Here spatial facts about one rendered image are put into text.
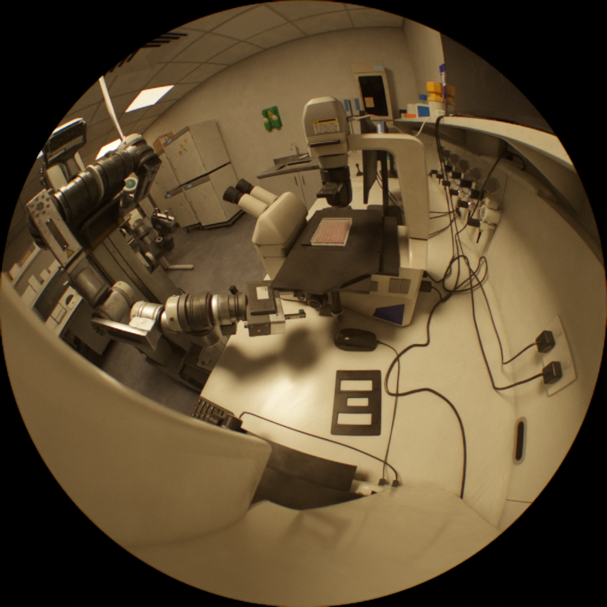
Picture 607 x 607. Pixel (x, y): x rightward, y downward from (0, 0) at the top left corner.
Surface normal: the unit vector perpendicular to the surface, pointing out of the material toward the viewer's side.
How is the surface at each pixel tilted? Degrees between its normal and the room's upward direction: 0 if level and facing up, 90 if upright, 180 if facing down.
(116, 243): 90
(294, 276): 0
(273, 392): 0
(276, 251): 90
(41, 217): 74
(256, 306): 20
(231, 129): 90
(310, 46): 90
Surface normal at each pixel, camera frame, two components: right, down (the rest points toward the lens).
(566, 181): -0.31, 0.76
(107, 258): 0.94, 0.07
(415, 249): -0.34, -0.18
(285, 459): -0.22, -0.64
